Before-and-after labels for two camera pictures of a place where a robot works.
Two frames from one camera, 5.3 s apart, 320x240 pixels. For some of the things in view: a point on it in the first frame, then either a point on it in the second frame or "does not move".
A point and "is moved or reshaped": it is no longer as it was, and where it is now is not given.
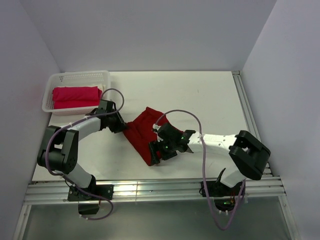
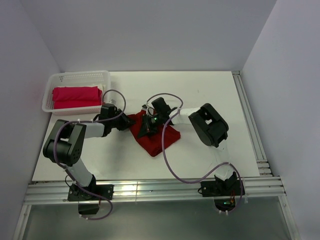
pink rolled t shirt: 70,97 does not move
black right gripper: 154,146 -> 146,128
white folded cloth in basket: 102,87 does not move
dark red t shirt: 139,133 is moved or reshaped
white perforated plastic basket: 74,78 does not move
